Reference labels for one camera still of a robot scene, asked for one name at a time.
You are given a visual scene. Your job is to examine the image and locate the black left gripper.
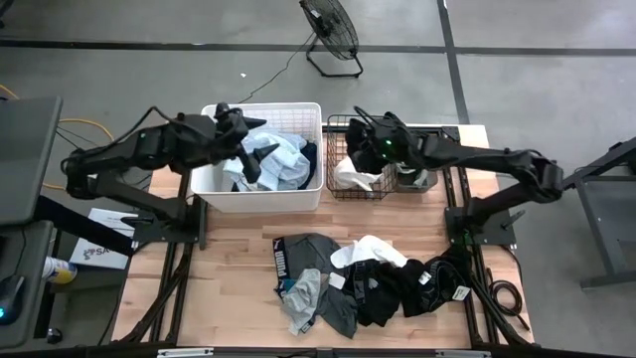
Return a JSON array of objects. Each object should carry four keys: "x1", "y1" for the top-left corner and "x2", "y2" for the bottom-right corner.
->
[{"x1": 213, "y1": 109, "x2": 281, "y2": 185}]

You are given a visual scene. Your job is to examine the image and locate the pale patterned cloth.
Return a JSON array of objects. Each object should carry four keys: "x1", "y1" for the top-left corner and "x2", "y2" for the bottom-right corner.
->
[{"x1": 223, "y1": 129, "x2": 312, "y2": 193}]

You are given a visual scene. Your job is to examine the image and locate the sage green cloth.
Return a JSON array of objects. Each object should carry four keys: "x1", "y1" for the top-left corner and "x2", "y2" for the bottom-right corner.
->
[{"x1": 397, "y1": 166, "x2": 429, "y2": 188}]

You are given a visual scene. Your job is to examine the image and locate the navy blue patterned cloth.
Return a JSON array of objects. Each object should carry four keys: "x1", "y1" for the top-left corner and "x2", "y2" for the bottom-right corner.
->
[{"x1": 297, "y1": 141, "x2": 319, "y2": 190}]

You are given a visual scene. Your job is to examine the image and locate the white sock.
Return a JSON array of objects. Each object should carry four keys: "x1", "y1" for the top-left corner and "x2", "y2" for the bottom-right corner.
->
[{"x1": 330, "y1": 234, "x2": 409, "y2": 270}]

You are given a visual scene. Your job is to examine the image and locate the dark grey boxer briefs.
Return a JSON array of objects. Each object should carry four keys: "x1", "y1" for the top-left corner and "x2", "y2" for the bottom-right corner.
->
[{"x1": 271, "y1": 232, "x2": 360, "y2": 340}]

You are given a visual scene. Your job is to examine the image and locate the black sock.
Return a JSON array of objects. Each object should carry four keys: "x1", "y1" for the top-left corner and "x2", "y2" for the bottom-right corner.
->
[{"x1": 395, "y1": 257, "x2": 429, "y2": 319}]

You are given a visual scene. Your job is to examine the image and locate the grey sock with blue toe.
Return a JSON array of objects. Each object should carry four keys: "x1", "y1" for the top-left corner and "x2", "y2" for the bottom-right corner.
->
[{"x1": 280, "y1": 268, "x2": 330, "y2": 335}]

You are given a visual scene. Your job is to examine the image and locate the small grey plastic bin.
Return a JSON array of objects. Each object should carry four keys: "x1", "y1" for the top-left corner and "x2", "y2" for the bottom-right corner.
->
[{"x1": 396, "y1": 163, "x2": 440, "y2": 194}]

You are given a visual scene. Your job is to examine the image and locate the white plastic laundry basket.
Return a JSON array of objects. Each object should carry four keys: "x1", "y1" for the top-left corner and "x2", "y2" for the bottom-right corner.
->
[{"x1": 190, "y1": 101, "x2": 325, "y2": 214}]

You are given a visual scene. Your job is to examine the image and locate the black floor fan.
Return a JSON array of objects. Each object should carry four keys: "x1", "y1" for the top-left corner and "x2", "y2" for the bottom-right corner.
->
[{"x1": 298, "y1": 0, "x2": 365, "y2": 80}]

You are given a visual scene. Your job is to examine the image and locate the white printed cardboard box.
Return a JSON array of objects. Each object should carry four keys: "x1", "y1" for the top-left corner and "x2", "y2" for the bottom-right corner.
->
[{"x1": 68, "y1": 207, "x2": 139, "y2": 271}]

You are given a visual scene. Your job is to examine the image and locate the black desk support bar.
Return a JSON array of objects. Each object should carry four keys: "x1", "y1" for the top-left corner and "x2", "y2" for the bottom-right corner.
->
[{"x1": 32, "y1": 195, "x2": 136, "y2": 259}]

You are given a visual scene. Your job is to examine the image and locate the dark grey metal stand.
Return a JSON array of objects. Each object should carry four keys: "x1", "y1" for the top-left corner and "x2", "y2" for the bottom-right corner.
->
[{"x1": 548, "y1": 135, "x2": 636, "y2": 290}]

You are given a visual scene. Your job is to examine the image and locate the dark grey monitor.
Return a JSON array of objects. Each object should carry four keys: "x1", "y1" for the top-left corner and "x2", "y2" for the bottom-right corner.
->
[{"x1": 0, "y1": 95, "x2": 65, "y2": 229}]

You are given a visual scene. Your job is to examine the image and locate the white yellow canister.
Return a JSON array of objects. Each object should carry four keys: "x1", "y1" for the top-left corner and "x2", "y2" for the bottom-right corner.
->
[{"x1": 41, "y1": 256, "x2": 80, "y2": 285}]

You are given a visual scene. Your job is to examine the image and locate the black side desk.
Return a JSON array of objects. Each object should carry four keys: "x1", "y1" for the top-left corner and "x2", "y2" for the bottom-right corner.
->
[{"x1": 0, "y1": 220, "x2": 56, "y2": 349}]

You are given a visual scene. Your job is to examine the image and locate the black computer mouse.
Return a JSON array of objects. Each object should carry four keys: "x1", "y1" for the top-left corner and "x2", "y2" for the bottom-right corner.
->
[{"x1": 0, "y1": 273, "x2": 26, "y2": 327}]

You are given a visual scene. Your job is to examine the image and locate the black wire basket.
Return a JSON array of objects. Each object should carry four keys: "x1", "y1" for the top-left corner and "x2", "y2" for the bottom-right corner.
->
[{"x1": 325, "y1": 113, "x2": 399, "y2": 202}]

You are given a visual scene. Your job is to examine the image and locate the black fan power cable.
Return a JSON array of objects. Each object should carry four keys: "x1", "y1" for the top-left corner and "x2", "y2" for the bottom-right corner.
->
[{"x1": 237, "y1": 32, "x2": 317, "y2": 105}]

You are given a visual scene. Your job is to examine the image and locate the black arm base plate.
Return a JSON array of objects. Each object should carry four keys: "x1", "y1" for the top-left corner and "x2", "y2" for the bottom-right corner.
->
[
  {"x1": 121, "y1": 196, "x2": 208, "y2": 250},
  {"x1": 444, "y1": 206, "x2": 527, "y2": 248}
]

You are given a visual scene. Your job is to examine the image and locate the black aluminium rig frame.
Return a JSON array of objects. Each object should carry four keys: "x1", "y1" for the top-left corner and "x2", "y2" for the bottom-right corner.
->
[{"x1": 96, "y1": 121, "x2": 538, "y2": 358}]

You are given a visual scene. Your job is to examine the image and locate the yellow floor cable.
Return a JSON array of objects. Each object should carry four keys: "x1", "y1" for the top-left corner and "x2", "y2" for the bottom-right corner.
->
[{"x1": 0, "y1": 83, "x2": 116, "y2": 193}]

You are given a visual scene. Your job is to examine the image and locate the black floor cable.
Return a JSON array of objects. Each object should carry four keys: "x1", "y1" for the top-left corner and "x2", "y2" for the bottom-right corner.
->
[{"x1": 55, "y1": 126, "x2": 153, "y2": 168}]

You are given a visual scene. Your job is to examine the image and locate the black coiled cable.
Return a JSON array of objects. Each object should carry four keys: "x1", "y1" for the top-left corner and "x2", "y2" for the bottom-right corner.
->
[{"x1": 486, "y1": 268, "x2": 532, "y2": 333}]

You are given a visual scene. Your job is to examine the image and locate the silver metal bracket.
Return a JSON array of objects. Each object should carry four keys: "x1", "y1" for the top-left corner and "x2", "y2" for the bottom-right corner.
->
[
  {"x1": 434, "y1": 349, "x2": 492, "y2": 358},
  {"x1": 156, "y1": 347, "x2": 215, "y2": 358}
]

